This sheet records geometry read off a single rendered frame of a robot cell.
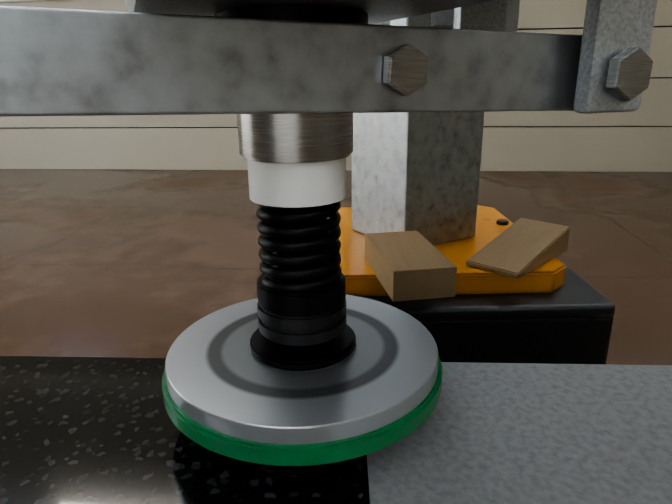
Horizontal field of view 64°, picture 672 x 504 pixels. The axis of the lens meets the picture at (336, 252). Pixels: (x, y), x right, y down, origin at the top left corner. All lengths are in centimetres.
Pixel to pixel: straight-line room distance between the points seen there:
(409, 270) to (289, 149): 49
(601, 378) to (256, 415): 32
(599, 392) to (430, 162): 62
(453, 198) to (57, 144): 663
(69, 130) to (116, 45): 701
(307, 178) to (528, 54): 17
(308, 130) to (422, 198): 70
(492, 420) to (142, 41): 36
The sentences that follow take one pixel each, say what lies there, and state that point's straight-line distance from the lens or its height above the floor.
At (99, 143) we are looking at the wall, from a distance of 716.
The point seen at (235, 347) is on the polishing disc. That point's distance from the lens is 44.
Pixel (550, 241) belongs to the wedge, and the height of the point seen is 82.
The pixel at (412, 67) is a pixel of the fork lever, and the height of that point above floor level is 112.
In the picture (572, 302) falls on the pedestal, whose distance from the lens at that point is 99.
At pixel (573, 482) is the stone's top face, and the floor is 85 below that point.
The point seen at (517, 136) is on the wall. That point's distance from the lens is 644.
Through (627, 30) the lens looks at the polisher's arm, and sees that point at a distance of 42.
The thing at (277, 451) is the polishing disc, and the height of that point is 89.
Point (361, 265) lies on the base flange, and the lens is 97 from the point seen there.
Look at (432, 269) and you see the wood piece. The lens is 82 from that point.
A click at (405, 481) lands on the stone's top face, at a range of 40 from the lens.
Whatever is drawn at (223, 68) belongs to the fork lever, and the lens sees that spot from 31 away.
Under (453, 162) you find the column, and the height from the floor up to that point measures 94.
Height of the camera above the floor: 111
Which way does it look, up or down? 19 degrees down
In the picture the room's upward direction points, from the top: 1 degrees counter-clockwise
